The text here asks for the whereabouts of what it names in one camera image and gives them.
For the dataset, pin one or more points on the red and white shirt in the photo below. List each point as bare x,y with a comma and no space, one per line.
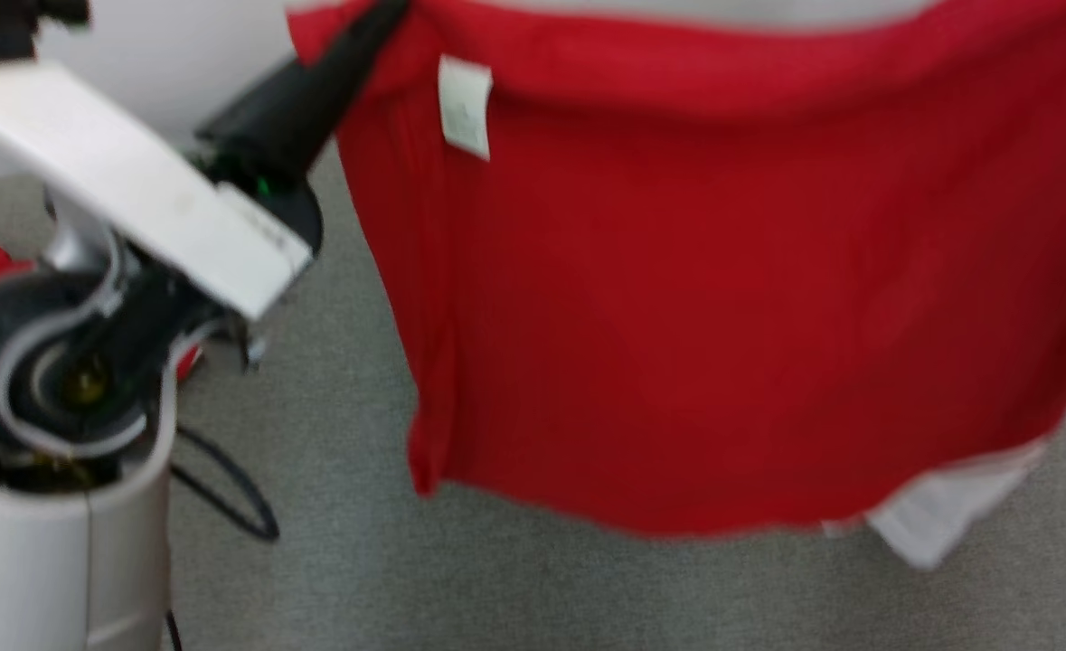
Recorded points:
695,307

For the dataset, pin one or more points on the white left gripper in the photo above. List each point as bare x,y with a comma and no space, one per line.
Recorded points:
135,181

